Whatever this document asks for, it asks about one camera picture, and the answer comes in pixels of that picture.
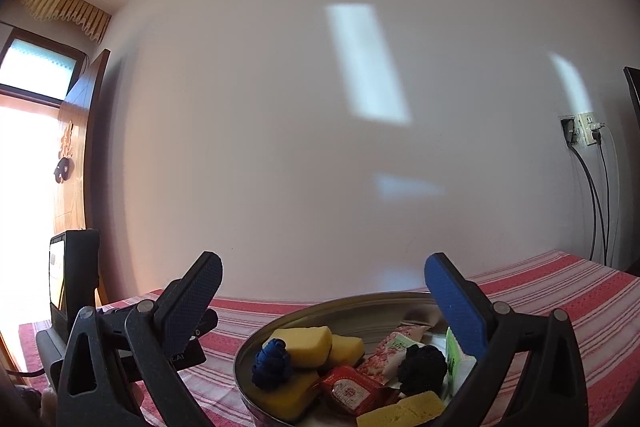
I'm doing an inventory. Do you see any red striped tablecloth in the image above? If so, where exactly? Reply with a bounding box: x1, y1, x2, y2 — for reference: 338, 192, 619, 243
17, 249, 640, 427

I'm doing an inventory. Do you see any round metal cookie tin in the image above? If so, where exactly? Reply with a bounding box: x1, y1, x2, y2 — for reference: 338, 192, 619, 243
232, 291, 481, 427

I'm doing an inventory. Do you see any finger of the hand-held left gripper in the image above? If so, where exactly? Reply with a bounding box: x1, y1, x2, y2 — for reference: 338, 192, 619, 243
192, 307, 219, 339

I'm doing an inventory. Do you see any gold door ornament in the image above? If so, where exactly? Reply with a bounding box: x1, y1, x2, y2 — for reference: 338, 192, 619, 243
59, 121, 76, 158

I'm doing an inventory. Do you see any white wall socket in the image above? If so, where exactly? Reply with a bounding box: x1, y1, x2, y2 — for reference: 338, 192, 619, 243
574, 112, 604, 146

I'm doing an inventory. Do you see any wooden door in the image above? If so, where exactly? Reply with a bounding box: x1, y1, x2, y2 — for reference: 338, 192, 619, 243
52, 49, 111, 238

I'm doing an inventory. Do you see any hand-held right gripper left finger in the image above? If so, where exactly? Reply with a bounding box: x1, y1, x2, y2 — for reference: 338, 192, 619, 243
56, 251, 223, 427

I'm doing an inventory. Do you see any blue knotted rope ball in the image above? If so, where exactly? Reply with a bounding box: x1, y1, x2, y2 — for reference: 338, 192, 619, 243
251, 338, 296, 390

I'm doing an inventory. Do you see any green white packet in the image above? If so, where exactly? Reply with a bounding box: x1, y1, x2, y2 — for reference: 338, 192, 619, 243
444, 327, 476, 395

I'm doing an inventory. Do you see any transom window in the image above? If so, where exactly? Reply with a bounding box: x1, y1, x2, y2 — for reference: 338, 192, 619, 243
0, 36, 81, 100

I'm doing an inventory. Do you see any black power cable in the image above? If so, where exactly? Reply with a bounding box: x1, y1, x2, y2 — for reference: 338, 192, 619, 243
567, 142, 598, 262
595, 139, 612, 265

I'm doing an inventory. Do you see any red snack packet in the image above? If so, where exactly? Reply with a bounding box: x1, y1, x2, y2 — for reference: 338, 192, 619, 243
319, 364, 386, 410

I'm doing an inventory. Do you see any black knotted rope ball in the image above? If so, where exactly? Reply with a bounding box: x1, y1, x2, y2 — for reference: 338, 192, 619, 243
397, 343, 448, 397

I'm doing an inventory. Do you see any yellow sponge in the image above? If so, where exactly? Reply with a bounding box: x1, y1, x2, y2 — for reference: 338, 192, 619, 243
356, 389, 446, 427
325, 334, 365, 367
255, 369, 321, 423
269, 326, 333, 369

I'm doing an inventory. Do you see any white pink candy packet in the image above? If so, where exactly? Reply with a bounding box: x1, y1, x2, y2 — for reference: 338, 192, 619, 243
357, 331, 431, 385

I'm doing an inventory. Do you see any yellow fringed valance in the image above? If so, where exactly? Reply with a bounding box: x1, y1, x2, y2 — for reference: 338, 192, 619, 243
7, 0, 112, 44

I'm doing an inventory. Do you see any black television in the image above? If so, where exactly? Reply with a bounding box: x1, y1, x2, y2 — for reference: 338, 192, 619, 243
623, 67, 640, 120

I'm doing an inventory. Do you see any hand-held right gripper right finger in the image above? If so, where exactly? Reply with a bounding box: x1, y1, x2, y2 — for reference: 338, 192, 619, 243
424, 252, 591, 427

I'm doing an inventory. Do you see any dark door ornament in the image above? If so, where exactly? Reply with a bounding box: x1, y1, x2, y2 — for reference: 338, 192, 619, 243
54, 157, 76, 184

